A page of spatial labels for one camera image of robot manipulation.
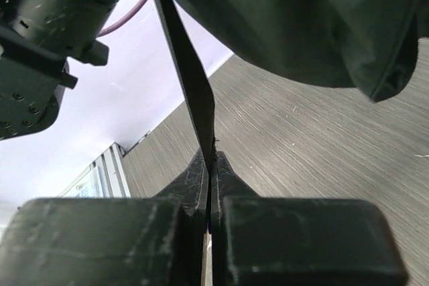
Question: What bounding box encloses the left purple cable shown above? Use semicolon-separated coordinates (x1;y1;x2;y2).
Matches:
99;0;154;38

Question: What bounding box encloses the aluminium frame rail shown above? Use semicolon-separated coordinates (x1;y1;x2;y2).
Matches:
59;143;131;198

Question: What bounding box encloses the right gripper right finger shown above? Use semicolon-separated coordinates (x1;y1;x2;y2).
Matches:
210;152;409;285

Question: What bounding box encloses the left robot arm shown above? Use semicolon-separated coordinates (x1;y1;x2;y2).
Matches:
1;0;119;139

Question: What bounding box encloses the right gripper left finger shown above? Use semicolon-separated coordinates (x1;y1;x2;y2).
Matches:
1;151;208;285

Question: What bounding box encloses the black folding umbrella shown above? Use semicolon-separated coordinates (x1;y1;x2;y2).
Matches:
143;0;426;173

